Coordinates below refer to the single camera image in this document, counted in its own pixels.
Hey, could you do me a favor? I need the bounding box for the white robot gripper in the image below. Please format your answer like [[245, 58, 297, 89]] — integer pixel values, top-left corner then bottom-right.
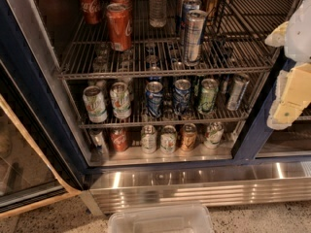
[[264, 0, 311, 130]]

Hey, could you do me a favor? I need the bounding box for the silver front redbull can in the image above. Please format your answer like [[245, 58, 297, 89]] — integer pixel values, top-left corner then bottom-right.
[[184, 10, 207, 66]]

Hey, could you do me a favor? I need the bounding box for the silver slim can middle shelf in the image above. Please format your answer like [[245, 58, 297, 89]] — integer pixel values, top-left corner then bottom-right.
[[226, 73, 250, 111]]

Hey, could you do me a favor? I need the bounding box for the green can middle shelf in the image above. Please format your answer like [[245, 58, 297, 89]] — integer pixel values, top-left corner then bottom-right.
[[197, 79, 218, 115]]

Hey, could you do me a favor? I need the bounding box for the white green can bottom right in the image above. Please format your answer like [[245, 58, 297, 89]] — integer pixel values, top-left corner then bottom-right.
[[204, 122, 224, 149]]

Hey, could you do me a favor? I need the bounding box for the white green can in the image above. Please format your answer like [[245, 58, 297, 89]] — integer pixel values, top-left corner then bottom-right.
[[141, 125, 157, 154], [204, 122, 224, 149], [83, 85, 108, 123], [110, 82, 131, 119], [160, 125, 177, 154]]

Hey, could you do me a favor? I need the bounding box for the brown gold can top shelf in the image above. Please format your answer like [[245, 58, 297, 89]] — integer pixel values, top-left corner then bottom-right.
[[202, 0, 220, 21]]

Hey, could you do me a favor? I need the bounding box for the blue pepsi can right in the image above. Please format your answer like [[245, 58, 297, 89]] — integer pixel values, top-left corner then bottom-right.
[[173, 79, 191, 115]]

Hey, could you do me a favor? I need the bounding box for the blue pepsi can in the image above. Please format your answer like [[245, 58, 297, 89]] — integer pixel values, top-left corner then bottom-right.
[[173, 79, 191, 115], [145, 82, 163, 117]]

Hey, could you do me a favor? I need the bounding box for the stainless steel fridge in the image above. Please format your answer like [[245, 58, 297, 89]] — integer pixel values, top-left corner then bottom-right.
[[0, 0, 310, 215]]

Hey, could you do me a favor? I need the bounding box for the gold brown can bottom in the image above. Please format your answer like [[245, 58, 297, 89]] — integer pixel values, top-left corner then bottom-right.
[[181, 123, 197, 151]]

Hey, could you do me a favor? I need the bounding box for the blue pepsi can left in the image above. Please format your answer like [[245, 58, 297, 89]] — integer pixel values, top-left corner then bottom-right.
[[145, 82, 163, 117]]

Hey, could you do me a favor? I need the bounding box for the front red coke can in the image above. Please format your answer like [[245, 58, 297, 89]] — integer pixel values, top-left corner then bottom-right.
[[106, 3, 131, 51]]

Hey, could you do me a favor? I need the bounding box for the red coke can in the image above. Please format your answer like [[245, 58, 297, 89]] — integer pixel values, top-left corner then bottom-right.
[[106, 3, 131, 51], [110, 128, 128, 151], [110, 0, 133, 15]]

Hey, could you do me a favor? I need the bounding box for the red coke can bottom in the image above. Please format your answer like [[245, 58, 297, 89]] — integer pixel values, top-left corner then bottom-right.
[[110, 128, 128, 151]]

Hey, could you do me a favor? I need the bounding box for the white green can left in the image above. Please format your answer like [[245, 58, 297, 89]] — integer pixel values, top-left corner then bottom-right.
[[83, 85, 108, 123]]

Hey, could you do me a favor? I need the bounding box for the silver slim can bottom left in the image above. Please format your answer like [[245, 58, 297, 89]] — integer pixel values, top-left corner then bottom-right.
[[89, 129, 108, 154]]

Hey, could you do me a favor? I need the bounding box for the left red coca-cola can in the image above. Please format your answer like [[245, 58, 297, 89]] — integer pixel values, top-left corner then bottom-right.
[[80, 0, 101, 24]]

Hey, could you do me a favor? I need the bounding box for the open glass fridge door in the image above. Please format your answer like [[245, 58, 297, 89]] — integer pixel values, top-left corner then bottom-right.
[[0, 63, 80, 218]]

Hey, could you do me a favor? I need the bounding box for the clear water bottle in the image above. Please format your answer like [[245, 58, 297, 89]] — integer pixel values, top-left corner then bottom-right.
[[149, 0, 167, 27]]

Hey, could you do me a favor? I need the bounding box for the clear plastic bin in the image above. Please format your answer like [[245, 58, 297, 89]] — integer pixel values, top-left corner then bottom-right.
[[108, 204, 215, 233]]

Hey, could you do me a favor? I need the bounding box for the top wire shelf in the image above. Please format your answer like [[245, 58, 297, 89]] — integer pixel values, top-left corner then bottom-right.
[[59, 0, 294, 81]]

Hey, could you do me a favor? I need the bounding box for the wire shelf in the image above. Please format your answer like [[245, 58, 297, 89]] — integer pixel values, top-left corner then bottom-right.
[[59, 0, 294, 81], [66, 71, 270, 130]]

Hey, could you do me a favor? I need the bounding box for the middle wire shelf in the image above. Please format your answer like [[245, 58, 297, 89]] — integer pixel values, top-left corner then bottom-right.
[[66, 71, 270, 130]]

